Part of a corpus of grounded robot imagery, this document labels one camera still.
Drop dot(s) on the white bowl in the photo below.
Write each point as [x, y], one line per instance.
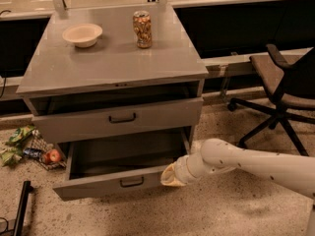
[82, 35]

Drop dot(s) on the grey drawer cabinet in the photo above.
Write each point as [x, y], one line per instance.
[62, 78]

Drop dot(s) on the orange patterned drink can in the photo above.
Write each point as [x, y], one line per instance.
[143, 28]

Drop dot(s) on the grey drawer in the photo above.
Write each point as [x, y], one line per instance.
[108, 122]
[126, 163]

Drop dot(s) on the black metal stand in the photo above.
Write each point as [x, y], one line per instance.
[15, 227]

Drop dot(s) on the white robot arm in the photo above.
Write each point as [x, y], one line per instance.
[216, 156]

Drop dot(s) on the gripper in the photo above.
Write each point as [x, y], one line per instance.
[180, 170]

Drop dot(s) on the red apple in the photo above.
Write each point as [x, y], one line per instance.
[53, 156]

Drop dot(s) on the green chip bag upper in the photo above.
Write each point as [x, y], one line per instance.
[20, 135]

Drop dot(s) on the wire mesh basket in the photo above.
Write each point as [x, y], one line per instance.
[37, 141]

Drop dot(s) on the blue snack packet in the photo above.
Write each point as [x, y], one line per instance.
[32, 152]

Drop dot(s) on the black office chair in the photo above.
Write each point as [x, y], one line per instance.
[289, 83]

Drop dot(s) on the green chip bag lower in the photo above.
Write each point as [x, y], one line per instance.
[10, 156]

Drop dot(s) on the green chip bag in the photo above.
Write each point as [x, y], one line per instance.
[20, 135]
[10, 156]

